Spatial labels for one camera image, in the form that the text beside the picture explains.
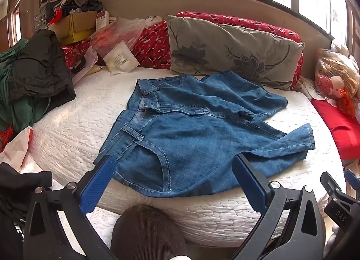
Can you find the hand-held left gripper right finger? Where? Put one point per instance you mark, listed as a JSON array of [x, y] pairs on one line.
[[249, 184]]

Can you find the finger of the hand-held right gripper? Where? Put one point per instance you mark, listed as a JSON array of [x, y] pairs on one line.
[[353, 178], [332, 185]]

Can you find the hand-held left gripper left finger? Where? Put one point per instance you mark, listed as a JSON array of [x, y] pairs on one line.
[[97, 184]]

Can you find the blue denim pants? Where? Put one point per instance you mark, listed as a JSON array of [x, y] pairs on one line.
[[182, 136]]

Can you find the plain red cloth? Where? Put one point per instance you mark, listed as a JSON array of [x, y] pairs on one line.
[[343, 130]]

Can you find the white quilted bed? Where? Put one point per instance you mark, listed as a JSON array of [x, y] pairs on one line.
[[84, 125]]

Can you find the black cloth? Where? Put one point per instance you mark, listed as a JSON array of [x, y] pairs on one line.
[[17, 192]]

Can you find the white cloth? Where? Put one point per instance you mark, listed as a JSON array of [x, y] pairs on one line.
[[17, 144]]

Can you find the doll in plastic bag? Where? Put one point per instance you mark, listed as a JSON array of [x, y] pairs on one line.
[[336, 81]]

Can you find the red fringed cloth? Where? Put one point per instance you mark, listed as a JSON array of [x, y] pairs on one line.
[[5, 136]]

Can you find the green cloth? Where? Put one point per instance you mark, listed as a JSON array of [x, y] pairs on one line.
[[17, 108]]

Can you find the white paper sheet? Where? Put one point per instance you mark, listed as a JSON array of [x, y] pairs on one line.
[[90, 57]]

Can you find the white flat packet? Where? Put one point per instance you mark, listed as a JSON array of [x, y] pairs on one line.
[[119, 57]]

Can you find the white plush toy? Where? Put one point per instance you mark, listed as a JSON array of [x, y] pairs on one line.
[[340, 47]]

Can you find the black jacket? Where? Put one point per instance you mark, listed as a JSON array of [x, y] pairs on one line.
[[39, 66]]

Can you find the grey floral pillow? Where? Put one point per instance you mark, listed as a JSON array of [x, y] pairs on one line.
[[213, 46]]

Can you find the clear plastic bag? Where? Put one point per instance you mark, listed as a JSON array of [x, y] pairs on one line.
[[112, 35]]

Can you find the red patterned bolster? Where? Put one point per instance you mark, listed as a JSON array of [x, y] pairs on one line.
[[152, 43]]

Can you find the brown wooden frame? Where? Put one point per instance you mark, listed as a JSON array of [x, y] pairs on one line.
[[28, 1]]

